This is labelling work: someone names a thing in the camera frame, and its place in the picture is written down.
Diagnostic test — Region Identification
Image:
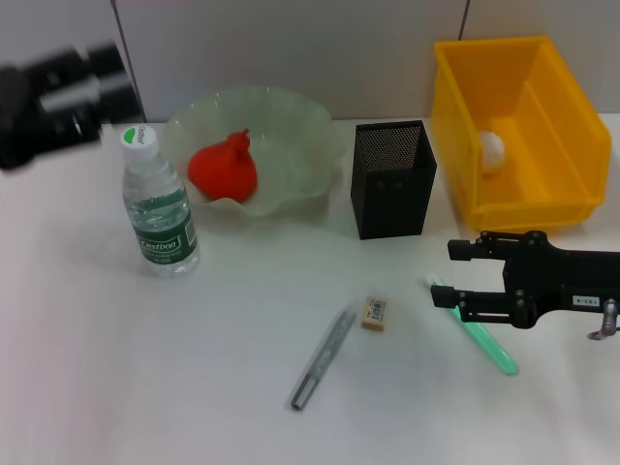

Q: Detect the clear green-label water bottle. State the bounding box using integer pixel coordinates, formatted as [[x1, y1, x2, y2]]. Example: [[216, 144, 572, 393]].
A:
[[119, 123, 202, 280]]

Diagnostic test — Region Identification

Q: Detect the red-orange fruit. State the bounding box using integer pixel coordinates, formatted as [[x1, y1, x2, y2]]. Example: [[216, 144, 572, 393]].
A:
[[187, 128, 260, 204]]

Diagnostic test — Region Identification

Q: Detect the translucent green fruit plate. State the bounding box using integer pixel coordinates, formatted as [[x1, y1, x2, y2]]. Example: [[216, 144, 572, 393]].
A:
[[164, 85, 346, 218]]

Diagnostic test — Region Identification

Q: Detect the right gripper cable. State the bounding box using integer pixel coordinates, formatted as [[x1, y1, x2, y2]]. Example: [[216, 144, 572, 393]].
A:
[[587, 298, 620, 341]]

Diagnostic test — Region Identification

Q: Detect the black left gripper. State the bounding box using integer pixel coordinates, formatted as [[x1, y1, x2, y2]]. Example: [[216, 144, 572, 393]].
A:
[[0, 41, 140, 171]]

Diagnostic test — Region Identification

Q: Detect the beige eraser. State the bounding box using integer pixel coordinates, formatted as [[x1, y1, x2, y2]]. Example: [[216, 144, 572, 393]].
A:
[[360, 295, 390, 333]]

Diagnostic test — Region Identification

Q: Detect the yellow plastic bin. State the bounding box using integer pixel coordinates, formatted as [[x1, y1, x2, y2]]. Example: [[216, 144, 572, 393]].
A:
[[432, 34, 612, 237]]

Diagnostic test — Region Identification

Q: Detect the grey pen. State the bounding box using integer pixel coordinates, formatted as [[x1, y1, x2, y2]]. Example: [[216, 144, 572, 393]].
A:
[[290, 298, 362, 412]]

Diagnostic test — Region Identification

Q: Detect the black mesh pen holder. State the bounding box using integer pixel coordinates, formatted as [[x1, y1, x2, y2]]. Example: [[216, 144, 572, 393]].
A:
[[350, 119, 439, 241]]

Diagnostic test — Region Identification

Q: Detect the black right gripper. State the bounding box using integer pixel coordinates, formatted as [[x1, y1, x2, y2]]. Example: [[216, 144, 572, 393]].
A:
[[429, 231, 620, 331]]

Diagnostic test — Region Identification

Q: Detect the white paper ball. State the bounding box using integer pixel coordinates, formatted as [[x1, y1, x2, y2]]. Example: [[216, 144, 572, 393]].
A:
[[478, 130, 508, 174]]

